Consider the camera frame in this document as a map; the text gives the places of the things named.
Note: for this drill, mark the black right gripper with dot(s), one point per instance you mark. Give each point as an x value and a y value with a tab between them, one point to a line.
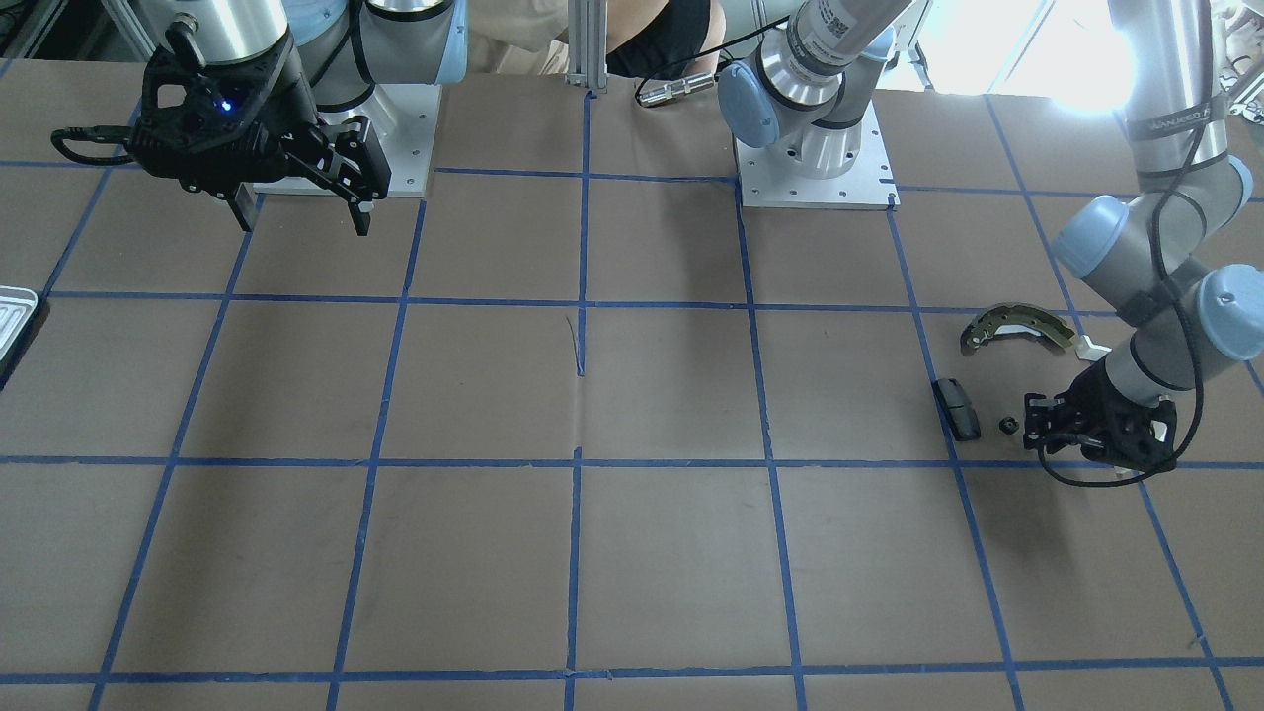
287	111

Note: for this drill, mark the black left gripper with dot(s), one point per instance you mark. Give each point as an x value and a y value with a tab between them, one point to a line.
1096	392

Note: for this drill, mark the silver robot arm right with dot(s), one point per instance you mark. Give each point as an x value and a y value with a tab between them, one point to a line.
327	98

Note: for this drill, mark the silver metal tray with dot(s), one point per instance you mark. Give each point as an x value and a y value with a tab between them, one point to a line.
19	307

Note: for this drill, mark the black brake pad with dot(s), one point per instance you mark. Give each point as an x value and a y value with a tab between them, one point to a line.
958	409

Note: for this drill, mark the white curved plastic part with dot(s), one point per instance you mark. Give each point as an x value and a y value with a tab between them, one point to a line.
1087	350

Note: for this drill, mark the olive brake shoe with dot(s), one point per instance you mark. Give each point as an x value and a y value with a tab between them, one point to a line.
1010	319

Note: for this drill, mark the person in beige shirt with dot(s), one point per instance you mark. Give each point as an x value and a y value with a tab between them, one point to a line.
664	40

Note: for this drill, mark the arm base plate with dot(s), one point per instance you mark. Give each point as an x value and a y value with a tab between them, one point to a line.
404	118
837	169

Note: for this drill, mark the aluminium frame post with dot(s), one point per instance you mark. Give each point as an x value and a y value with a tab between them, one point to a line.
587	45

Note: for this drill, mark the silver cable connector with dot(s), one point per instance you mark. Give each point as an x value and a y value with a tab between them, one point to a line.
674	90

